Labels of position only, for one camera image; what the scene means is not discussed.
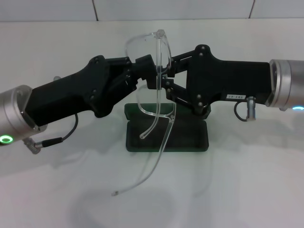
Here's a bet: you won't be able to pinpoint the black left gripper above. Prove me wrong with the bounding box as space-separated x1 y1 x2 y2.
23 56 159 126

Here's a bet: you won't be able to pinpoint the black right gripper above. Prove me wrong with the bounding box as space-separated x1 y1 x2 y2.
146 44 276 114

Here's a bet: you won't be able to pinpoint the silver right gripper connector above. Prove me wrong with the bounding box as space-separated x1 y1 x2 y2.
246 96 257 121

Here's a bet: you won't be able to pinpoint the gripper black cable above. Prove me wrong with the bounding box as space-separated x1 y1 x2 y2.
22 113 79 155
234 101 249 122

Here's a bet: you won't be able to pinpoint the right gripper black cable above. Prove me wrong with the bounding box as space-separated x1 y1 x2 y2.
234 101 249 122

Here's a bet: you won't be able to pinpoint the green glasses case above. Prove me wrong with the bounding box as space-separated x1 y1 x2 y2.
123 102 211 152

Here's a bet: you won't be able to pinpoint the clear plastic glasses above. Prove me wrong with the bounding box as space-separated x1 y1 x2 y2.
111 28 178 197

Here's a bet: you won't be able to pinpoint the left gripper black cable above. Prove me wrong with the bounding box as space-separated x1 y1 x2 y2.
22 113 79 155

